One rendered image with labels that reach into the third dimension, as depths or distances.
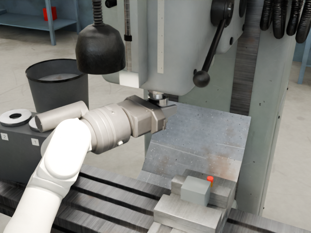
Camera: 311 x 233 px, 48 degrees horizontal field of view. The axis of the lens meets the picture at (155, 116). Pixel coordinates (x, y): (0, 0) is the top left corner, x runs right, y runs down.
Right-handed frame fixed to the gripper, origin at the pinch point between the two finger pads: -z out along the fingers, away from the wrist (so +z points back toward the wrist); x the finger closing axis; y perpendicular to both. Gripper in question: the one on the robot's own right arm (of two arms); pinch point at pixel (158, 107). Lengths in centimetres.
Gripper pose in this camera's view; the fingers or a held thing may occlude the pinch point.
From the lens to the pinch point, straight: 79.0
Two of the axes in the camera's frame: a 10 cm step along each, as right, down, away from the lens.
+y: -0.1, 8.8, 4.7
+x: -6.5, -3.7, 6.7
